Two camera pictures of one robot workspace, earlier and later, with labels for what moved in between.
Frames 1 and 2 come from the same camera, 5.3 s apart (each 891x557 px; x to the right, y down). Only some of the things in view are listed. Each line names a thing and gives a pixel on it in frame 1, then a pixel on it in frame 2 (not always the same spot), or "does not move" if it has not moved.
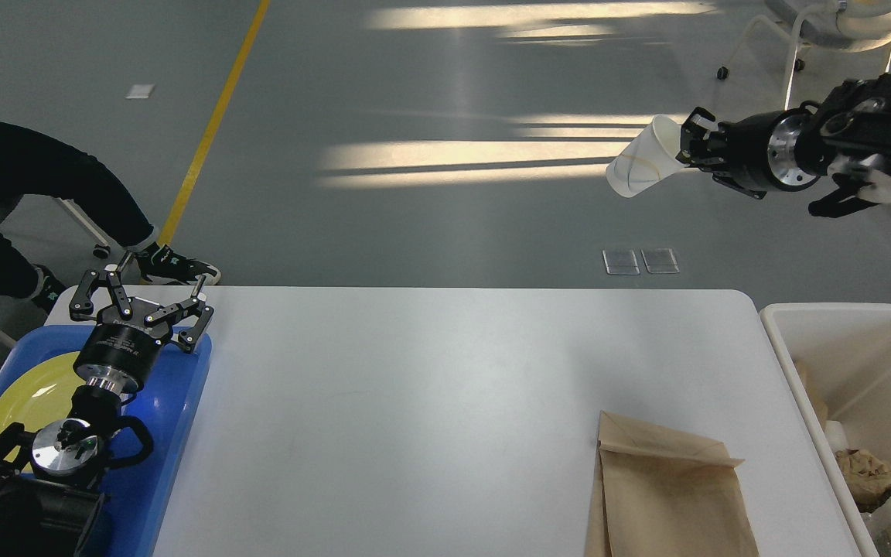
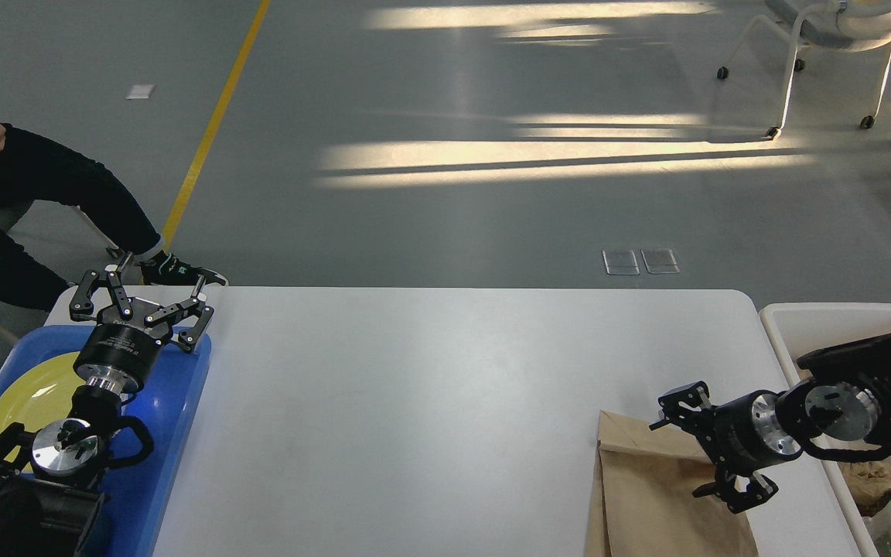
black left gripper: (119, 353) does not move
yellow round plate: (35, 391) does not move
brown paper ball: (870, 481) does not move
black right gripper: (759, 149) to (744, 435)
